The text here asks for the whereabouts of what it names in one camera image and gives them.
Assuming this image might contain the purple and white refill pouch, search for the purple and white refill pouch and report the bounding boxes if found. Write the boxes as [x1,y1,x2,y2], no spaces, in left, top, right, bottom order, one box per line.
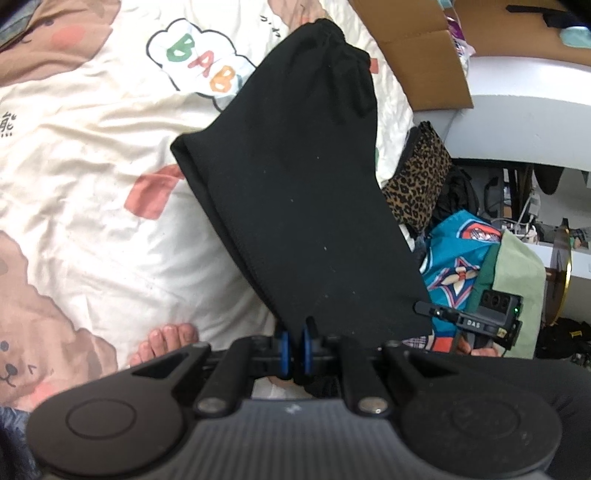
[444,11,475,63]

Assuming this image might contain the person's bare foot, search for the person's bare foot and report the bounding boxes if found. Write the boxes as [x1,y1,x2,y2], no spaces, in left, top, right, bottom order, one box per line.
[130,322,200,367]

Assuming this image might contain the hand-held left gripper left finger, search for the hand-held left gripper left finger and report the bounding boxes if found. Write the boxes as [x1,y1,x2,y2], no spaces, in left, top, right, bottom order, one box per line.
[129,330,291,417]

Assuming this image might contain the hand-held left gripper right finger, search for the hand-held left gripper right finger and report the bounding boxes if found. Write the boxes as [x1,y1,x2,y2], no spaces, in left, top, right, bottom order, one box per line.
[298,316,462,417]

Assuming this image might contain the light green cloth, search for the light green cloth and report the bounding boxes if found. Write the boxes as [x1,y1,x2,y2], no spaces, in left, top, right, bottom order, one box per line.
[494,230,549,360]

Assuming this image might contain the white desk panel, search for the white desk panel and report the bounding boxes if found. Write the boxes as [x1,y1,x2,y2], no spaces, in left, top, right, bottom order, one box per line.
[411,55,591,172]

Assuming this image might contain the cream bear print blanket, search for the cream bear print blanket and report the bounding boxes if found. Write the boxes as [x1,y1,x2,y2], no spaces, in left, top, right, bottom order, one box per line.
[0,0,416,414]

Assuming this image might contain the black pants with floral lining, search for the black pants with floral lining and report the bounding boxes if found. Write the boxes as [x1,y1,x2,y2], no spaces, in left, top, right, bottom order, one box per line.
[170,17,433,398]

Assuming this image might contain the gold rimmed round board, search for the gold rimmed round board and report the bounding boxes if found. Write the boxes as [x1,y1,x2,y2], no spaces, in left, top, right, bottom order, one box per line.
[546,220,574,326]

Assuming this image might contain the black bag with yellow print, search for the black bag with yellow print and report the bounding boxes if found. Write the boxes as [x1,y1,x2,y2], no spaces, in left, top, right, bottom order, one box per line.
[536,318,591,361]

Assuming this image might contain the flattened cardboard sheet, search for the flattened cardboard sheet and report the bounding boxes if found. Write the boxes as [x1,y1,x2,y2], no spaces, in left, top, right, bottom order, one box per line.
[346,0,475,112]

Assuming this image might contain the teal patterned cloth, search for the teal patterned cloth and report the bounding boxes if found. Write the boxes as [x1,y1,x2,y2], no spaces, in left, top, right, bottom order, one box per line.
[401,210,505,354]

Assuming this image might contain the black clothing pile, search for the black clothing pile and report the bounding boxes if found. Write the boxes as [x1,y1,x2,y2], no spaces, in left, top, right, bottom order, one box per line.
[434,165,477,227]

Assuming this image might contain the tall cardboard piece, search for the tall cardboard piece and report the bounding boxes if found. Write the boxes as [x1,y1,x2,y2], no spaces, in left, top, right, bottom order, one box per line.
[455,0,591,61]

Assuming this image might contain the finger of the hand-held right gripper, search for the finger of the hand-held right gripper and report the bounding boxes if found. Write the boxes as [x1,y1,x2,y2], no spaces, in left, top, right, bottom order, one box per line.
[414,301,461,324]

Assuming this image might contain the leopard print garment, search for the leopard print garment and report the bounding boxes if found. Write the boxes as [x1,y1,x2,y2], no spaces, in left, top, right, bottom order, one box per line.
[381,121,454,232]

